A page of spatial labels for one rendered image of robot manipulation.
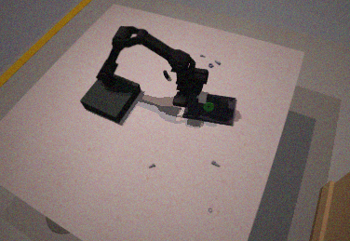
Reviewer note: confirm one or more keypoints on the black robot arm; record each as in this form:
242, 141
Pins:
177, 59

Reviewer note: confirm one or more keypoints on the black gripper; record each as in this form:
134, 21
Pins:
181, 98

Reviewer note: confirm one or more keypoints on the green ring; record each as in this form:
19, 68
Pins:
210, 108

